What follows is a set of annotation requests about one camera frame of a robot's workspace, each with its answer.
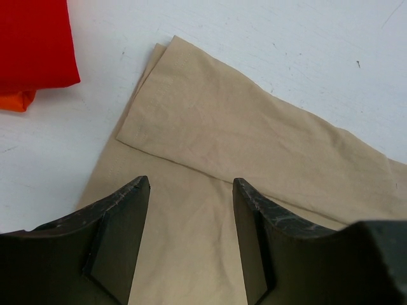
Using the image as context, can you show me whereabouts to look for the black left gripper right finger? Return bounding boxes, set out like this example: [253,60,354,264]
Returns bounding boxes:
[233,178,406,304]

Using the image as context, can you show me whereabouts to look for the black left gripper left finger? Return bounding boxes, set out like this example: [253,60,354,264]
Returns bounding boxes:
[1,176,149,304]

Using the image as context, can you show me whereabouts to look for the beige t shirt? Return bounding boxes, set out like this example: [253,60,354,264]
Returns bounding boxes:
[79,37,406,304]

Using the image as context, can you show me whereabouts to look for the folded orange t shirt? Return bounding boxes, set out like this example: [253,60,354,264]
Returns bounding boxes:
[0,90,37,112]

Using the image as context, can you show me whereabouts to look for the folded red t shirt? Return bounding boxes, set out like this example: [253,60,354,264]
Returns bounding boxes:
[1,1,80,93]

